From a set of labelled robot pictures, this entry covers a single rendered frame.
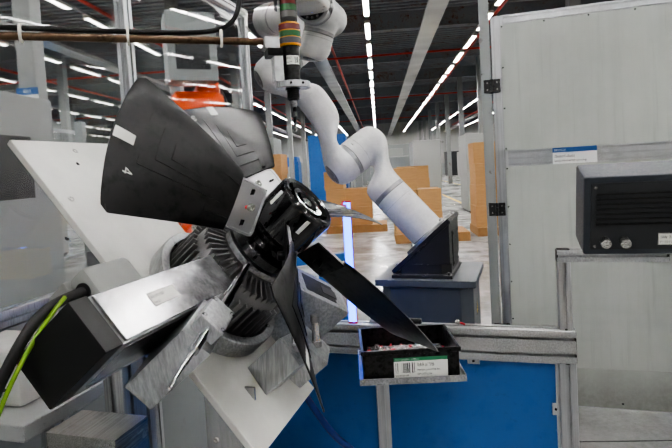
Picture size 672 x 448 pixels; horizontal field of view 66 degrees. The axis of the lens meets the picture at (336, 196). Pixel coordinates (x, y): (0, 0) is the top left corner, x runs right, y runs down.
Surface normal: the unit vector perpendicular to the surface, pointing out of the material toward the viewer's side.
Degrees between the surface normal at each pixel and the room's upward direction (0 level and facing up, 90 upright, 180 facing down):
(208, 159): 83
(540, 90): 90
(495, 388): 90
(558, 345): 90
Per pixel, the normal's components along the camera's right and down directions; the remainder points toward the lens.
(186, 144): 0.75, -0.19
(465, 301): 0.43, 0.02
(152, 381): -0.09, 0.27
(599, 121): -0.29, 0.05
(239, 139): 0.16, -0.72
